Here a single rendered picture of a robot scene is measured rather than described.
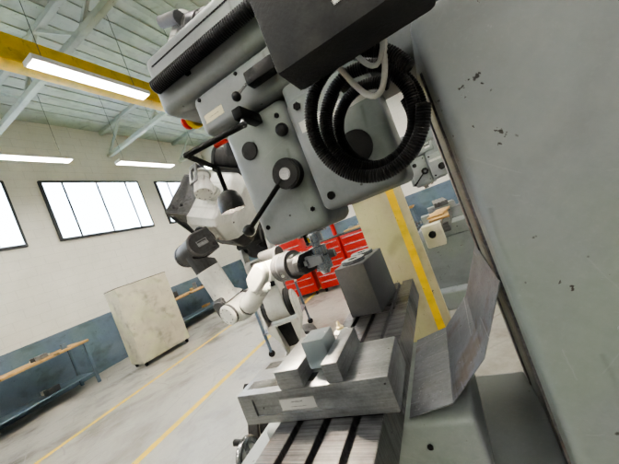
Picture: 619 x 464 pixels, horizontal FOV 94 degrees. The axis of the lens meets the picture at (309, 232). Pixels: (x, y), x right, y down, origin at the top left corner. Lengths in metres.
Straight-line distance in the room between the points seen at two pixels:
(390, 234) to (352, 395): 1.98
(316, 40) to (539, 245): 0.40
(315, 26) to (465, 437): 0.72
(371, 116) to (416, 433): 0.64
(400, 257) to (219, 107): 2.02
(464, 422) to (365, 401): 0.20
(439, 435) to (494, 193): 0.48
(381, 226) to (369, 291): 1.49
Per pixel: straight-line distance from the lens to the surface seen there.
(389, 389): 0.60
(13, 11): 7.36
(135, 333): 6.71
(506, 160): 0.50
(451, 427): 0.72
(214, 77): 0.81
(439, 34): 0.53
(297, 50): 0.42
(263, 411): 0.75
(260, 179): 0.73
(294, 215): 0.69
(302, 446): 0.65
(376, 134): 0.62
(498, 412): 0.91
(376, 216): 2.49
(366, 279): 1.04
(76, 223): 9.12
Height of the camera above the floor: 1.32
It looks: level
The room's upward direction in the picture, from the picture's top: 21 degrees counter-clockwise
